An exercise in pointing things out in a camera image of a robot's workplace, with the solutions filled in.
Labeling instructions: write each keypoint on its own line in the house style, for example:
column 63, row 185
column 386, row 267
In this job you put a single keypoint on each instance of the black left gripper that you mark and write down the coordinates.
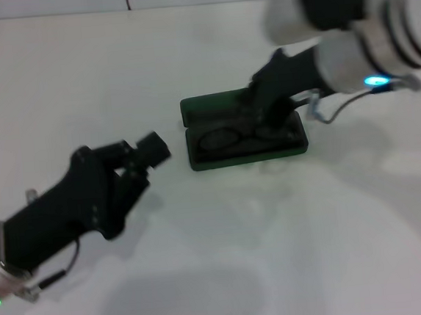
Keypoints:
column 71, row 206

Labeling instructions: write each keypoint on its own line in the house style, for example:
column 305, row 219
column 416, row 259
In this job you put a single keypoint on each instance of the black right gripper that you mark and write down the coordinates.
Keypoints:
column 284, row 77

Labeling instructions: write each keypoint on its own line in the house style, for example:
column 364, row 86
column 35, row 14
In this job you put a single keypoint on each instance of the green glasses case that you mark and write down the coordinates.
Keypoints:
column 246, row 147

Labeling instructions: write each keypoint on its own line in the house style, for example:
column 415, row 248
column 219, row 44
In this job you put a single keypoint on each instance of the black glasses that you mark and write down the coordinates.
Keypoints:
column 231, row 137

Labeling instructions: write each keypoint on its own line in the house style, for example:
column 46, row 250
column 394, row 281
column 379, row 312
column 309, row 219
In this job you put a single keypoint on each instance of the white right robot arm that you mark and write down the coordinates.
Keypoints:
column 369, row 33

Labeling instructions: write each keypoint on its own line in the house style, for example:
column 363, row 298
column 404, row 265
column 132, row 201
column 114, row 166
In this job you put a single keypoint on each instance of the right gripper silver connector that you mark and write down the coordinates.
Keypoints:
column 313, row 106

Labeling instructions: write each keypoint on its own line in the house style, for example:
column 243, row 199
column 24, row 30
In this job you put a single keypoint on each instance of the gripper silver connector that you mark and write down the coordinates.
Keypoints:
column 313, row 106
column 32, row 194

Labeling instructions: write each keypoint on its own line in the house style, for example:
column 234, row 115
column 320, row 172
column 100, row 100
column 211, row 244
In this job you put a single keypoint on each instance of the left gripper silver connector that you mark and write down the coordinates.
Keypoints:
column 32, row 194

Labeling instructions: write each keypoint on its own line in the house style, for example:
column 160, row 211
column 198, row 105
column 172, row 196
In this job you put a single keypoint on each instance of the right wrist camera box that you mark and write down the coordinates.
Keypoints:
column 311, row 5

